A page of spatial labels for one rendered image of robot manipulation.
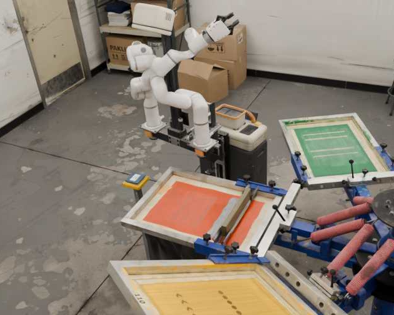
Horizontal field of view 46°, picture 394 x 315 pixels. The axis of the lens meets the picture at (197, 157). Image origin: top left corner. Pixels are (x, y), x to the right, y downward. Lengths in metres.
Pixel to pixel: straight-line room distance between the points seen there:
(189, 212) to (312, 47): 3.88
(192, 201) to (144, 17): 1.11
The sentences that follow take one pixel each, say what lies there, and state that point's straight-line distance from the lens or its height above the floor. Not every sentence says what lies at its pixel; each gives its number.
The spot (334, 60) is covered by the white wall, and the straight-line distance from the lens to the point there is 6.22.
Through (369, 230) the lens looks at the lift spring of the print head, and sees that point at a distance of 2.27.
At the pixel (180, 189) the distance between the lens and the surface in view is 2.95.
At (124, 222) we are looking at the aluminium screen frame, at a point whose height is 0.98.
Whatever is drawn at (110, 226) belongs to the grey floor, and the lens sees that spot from 4.26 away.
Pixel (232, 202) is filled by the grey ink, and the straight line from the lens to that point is 2.80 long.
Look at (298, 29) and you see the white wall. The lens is 6.20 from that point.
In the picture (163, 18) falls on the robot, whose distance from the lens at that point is 2.69.
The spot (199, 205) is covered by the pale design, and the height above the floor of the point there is 0.96.
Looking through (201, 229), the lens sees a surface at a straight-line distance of 2.65.
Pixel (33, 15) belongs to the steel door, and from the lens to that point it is 6.40.
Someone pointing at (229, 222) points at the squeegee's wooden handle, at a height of 1.06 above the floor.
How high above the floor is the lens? 2.75
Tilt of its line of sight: 34 degrees down
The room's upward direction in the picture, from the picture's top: 5 degrees counter-clockwise
